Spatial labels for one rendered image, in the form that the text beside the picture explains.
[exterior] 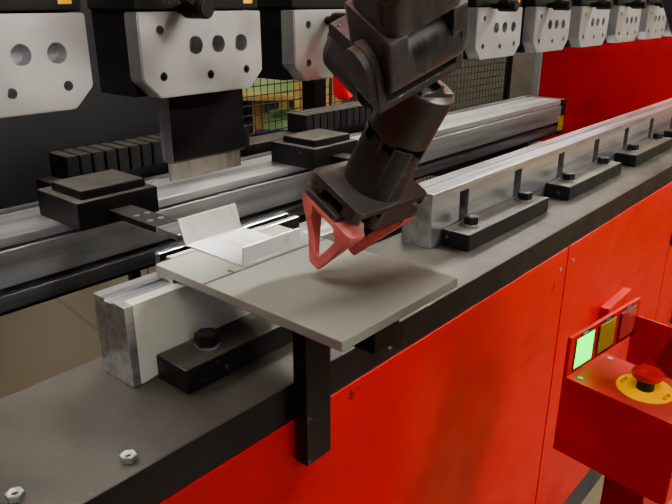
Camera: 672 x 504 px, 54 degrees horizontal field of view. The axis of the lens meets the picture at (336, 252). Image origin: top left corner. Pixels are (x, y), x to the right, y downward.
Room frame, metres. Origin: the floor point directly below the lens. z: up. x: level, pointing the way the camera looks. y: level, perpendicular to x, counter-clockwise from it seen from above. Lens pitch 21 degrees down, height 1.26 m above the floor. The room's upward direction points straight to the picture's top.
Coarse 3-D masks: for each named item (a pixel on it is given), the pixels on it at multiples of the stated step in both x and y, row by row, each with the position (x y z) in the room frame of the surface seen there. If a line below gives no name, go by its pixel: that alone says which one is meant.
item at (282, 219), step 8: (272, 216) 0.82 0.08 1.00; (280, 216) 0.83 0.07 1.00; (296, 216) 0.82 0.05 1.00; (248, 224) 0.79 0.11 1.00; (256, 224) 0.80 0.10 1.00; (264, 224) 0.81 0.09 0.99; (272, 224) 0.79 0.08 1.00; (280, 224) 0.80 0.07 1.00; (288, 224) 0.81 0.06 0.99; (296, 224) 0.82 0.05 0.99; (168, 248) 0.70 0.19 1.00; (176, 248) 0.71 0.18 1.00; (184, 248) 0.71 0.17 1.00; (160, 256) 0.69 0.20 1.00; (168, 280) 0.68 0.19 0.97
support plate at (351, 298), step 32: (192, 256) 0.68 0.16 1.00; (288, 256) 0.68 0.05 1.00; (352, 256) 0.68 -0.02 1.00; (384, 256) 0.68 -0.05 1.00; (224, 288) 0.59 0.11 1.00; (256, 288) 0.59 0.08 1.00; (288, 288) 0.59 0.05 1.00; (320, 288) 0.59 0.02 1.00; (352, 288) 0.59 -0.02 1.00; (384, 288) 0.59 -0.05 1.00; (416, 288) 0.59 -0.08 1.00; (448, 288) 0.61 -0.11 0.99; (288, 320) 0.52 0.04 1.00; (320, 320) 0.52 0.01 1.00; (352, 320) 0.52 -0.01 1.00; (384, 320) 0.53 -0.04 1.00
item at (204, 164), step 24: (192, 96) 0.71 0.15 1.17; (216, 96) 0.74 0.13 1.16; (240, 96) 0.76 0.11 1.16; (168, 120) 0.69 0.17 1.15; (192, 120) 0.71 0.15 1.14; (216, 120) 0.74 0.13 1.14; (240, 120) 0.76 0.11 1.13; (168, 144) 0.70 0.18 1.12; (192, 144) 0.71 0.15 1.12; (216, 144) 0.74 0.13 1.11; (240, 144) 0.76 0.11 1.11; (168, 168) 0.70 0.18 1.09; (192, 168) 0.72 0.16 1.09; (216, 168) 0.74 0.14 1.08
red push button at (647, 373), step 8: (632, 368) 0.77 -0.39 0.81; (640, 368) 0.76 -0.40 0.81; (648, 368) 0.76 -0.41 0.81; (656, 368) 0.76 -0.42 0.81; (640, 376) 0.75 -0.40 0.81; (648, 376) 0.75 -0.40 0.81; (656, 376) 0.75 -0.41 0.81; (640, 384) 0.76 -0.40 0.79; (648, 384) 0.75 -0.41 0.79; (648, 392) 0.75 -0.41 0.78
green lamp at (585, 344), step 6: (594, 330) 0.83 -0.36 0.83; (588, 336) 0.82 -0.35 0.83; (582, 342) 0.81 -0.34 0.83; (588, 342) 0.82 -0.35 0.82; (576, 348) 0.80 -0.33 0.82; (582, 348) 0.81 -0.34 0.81; (588, 348) 0.82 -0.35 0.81; (576, 354) 0.80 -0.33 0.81; (582, 354) 0.81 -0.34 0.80; (588, 354) 0.82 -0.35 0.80; (576, 360) 0.80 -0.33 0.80; (582, 360) 0.81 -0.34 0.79; (576, 366) 0.80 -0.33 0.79
